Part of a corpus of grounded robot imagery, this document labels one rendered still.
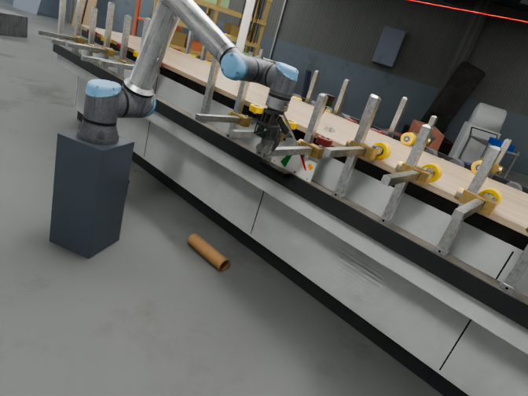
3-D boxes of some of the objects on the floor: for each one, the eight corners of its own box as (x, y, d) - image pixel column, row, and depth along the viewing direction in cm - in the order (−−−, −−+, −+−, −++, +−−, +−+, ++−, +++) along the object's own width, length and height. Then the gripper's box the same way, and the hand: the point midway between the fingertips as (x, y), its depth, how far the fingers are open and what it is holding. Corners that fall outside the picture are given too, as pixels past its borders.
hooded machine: (442, 163, 772) (473, 100, 724) (471, 172, 761) (504, 109, 713) (447, 170, 713) (480, 102, 665) (478, 181, 702) (515, 112, 654)
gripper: (259, 104, 150) (245, 155, 158) (276, 112, 145) (261, 164, 153) (273, 106, 156) (258, 154, 164) (289, 113, 151) (274, 163, 159)
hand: (265, 155), depth 160 cm, fingers closed
